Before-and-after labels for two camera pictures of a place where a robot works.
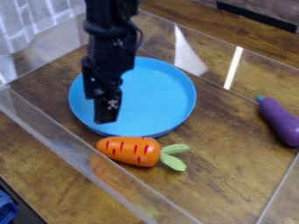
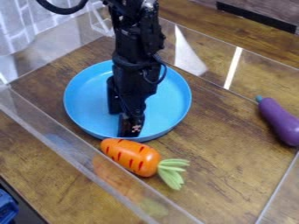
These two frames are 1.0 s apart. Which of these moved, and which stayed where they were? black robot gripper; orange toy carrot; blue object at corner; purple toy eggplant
Moved: orange toy carrot; black robot gripper
Stayed: purple toy eggplant; blue object at corner
